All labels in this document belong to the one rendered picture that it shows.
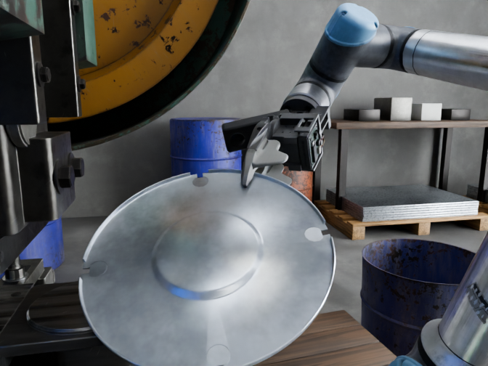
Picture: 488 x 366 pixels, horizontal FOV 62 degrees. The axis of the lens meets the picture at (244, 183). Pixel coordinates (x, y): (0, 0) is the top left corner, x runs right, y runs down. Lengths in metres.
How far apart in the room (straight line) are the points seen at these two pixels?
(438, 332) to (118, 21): 0.73
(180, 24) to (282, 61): 3.18
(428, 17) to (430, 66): 3.92
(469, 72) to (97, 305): 0.59
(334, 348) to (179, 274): 0.82
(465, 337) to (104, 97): 0.67
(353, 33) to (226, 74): 3.15
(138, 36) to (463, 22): 4.29
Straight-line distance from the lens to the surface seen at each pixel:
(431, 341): 0.63
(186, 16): 0.81
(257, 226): 0.50
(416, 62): 0.76
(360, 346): 1.25
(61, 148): 0.47
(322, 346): 1.23
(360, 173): 4.32
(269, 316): 0.43
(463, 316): 0.58
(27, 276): 0.70
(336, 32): 0.71
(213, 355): 0.41
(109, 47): 0.84
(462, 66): 0.71
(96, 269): 0.51
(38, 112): 0.37
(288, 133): 0.61
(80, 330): 0.47
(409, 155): 4.57
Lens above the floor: 1.01
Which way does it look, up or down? 11 degrees down
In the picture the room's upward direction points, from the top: straight up
